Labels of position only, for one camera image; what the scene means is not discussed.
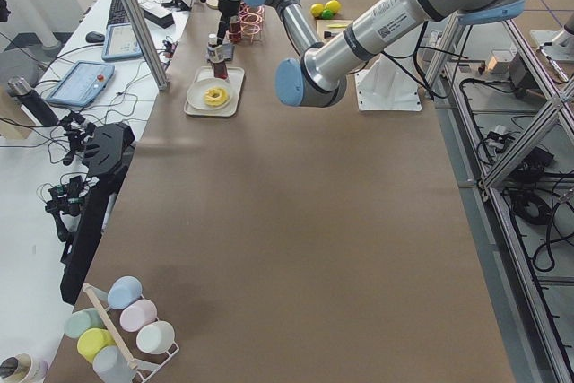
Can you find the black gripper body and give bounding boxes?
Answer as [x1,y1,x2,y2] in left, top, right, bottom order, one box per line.
[218,0,240,24]

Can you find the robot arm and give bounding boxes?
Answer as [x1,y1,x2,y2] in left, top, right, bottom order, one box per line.
[220,0,526,108]

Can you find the tea bottle in rack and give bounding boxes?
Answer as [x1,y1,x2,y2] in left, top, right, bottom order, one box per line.
[228,15,242,44]

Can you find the cream serving tray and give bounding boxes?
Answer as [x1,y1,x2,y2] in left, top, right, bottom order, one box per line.
[184,66,245,118]

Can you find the glazed donut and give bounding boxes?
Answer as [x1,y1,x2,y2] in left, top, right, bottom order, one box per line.
[204,87,229,107]

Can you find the white round plate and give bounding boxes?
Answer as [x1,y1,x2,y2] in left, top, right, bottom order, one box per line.
[187,78,235,111]

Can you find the yellow lemon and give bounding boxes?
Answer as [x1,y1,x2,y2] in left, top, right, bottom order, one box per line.
[325,0,342,14]
[309,3,325,18]

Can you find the wooden cutting board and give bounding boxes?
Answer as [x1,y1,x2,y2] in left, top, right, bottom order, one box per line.
[316,20,352,40]

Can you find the green lime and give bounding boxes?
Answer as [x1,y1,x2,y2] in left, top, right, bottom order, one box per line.
[321,9,334,20]

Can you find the blue teach pendant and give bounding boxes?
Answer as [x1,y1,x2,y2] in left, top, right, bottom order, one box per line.
[101,23,143,62]
[46,61,115,108]

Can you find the black keyboard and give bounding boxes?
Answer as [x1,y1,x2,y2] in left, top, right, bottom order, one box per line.
[106,0,130,27]

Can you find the yellow plastic knife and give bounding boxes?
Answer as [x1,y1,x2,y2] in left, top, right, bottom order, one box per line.
[327,23,349,29]

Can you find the black computer mouse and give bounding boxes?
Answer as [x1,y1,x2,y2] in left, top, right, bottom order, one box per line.
[85,31,105,43]

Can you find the black thermos bottle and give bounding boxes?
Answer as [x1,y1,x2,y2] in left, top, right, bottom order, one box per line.
[8,76,59,127]

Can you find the pink cup on rack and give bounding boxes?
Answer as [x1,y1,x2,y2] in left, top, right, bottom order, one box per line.
[119,299,157,333]

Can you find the white cup on rack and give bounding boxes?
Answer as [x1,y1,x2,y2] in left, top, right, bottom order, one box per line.
[136,320,175,354]

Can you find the green cup on rack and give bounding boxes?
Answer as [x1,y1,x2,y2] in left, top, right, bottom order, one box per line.
[64,308,105,339]

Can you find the yellow cup on rack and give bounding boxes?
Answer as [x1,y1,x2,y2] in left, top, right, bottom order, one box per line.
[76,328,116,363]

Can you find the white cup rack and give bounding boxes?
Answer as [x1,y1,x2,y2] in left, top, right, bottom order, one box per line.
[83,283,179,382]

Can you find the pale blue cup on rack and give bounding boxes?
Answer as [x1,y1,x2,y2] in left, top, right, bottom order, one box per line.
[92,346,135,383]

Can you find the tape roll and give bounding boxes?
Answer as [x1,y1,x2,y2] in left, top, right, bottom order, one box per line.
[1,353,48,383]

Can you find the copper wire bottle rack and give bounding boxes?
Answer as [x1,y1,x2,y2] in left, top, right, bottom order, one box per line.
[238,1,265,43]

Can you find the aluminium frame post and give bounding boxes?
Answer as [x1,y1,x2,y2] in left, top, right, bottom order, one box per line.
[121,0,169,91]

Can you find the black bracket stand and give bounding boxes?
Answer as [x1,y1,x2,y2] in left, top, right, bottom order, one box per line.
[60,122,135,305]

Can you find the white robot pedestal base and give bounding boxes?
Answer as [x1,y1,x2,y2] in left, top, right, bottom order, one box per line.
[354,55,422,112]

